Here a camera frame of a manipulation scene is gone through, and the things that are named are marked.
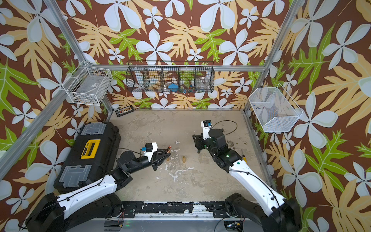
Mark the black yellow toolbox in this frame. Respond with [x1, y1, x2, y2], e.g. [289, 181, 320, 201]
[54, 122, 121, 194]

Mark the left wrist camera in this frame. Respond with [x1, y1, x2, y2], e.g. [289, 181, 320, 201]
[141, 142, 158, 162]

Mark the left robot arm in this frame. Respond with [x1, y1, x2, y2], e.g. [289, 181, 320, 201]
[25, 149, 171, 232]

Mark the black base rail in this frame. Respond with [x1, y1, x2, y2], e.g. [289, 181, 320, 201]
[122, 201, 237, 218]

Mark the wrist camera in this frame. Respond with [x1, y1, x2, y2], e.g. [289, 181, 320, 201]
[201, 120, 212, 140]
[141, 142, 158, 162]

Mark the white wire basket left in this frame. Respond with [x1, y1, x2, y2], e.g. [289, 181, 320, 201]
[63, 61, 113, 106]

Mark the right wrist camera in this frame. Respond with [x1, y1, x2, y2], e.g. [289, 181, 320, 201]
[201, 120, 212, 140]

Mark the blue item in basket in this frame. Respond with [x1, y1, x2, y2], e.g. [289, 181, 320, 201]
[168, 84, 179, 92]

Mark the black wire basket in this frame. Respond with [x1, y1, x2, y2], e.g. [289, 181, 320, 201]
[125, 61, 215, 93]

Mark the white mesh basket right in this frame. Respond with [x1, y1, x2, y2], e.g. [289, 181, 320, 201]
[249, 84, 303, 133]

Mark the small black tray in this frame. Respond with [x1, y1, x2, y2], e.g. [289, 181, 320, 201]
[115, 105, 135, 118]

